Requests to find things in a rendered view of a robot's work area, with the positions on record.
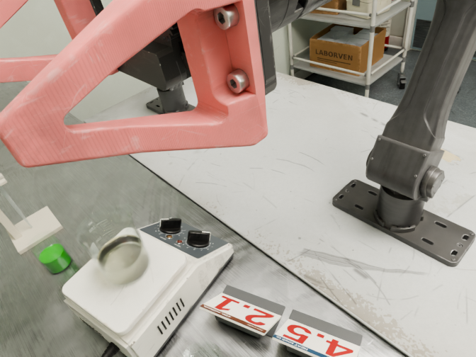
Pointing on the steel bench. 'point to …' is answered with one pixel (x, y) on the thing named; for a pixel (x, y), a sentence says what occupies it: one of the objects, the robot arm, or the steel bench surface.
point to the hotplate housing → (163, 307)
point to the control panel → (184, 240)
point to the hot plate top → (99, 309)
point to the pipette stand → (22, 236)
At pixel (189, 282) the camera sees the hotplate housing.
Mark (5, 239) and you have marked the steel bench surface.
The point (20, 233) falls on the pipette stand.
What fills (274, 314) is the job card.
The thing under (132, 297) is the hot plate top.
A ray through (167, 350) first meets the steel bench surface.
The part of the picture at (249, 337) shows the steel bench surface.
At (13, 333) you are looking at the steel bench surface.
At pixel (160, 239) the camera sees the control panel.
